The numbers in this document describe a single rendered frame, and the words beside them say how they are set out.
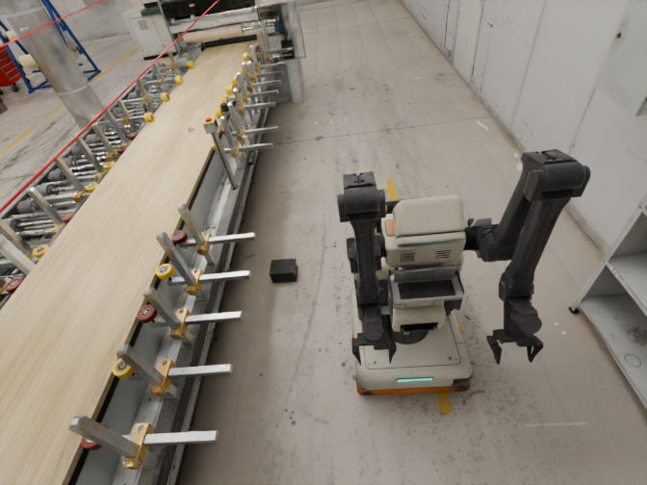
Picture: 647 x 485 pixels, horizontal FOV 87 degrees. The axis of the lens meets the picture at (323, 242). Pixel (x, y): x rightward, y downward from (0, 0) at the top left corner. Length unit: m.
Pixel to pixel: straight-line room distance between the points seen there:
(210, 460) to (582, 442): 1.95
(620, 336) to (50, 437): 2.75
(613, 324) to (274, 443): 2.07
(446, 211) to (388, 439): 1.41
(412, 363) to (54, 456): 1.55
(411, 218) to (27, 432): 1.54
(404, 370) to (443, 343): 0.28
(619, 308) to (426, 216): 1.83
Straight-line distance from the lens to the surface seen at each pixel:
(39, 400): 1.80
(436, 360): 2.03
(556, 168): 0.89
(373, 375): 1.98
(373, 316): 1.03
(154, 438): 1.52
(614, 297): 2.79
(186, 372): 1.58
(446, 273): 1.34
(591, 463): 2.37
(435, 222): 1.12
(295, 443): 2.21
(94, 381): 1.69
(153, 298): 1.54
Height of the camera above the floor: 2.09
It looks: 45 degrees down
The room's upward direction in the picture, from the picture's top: 11 degrees counter-clockwise
